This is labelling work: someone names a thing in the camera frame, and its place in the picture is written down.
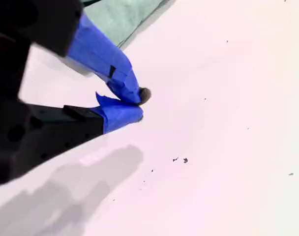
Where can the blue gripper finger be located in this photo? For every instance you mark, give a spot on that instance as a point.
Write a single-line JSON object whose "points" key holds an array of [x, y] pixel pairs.
{"points": [[120, 115], [102, 56]]}

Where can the pale green t-shirt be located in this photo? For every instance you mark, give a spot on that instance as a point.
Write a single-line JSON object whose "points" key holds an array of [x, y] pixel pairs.
{"points": [[120, 19]]}

